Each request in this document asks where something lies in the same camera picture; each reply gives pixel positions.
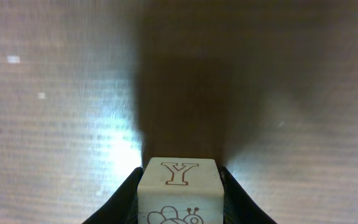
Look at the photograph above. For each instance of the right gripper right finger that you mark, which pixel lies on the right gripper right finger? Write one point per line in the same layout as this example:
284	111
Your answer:
239	208

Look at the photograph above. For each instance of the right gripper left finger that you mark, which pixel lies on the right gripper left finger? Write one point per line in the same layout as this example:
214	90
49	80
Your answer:
121	207

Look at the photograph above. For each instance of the white block blue side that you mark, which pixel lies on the white block blue side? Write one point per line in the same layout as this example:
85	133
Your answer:
180	190

